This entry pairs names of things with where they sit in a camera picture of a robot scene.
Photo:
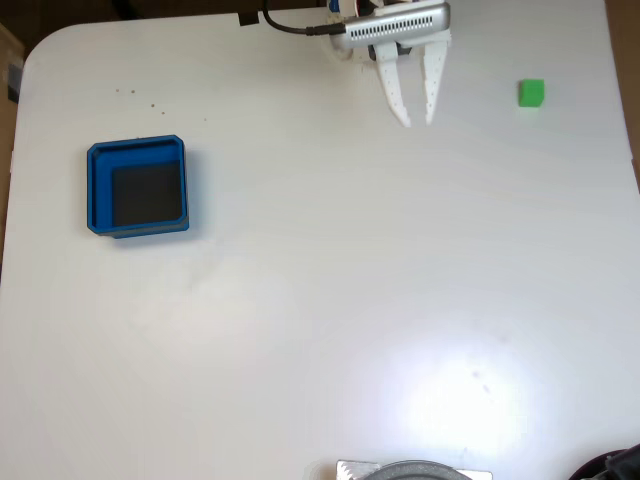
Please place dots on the blue box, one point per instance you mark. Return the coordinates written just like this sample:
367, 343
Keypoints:
100, 190

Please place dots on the grey round disc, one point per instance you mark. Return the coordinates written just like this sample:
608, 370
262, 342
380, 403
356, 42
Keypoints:
415, 472

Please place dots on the green cube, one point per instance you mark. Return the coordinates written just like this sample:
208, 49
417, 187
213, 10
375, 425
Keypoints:
531, 92

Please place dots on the silver metal plate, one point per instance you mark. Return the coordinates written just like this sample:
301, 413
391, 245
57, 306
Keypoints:
350, 471

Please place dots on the black tape piece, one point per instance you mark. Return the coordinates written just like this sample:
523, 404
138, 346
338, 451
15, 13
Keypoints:
248, 19

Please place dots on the silver camera box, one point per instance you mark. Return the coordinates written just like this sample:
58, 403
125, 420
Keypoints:
395, 25

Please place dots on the black object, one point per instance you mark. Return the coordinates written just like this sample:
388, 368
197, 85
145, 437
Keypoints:
625, 465

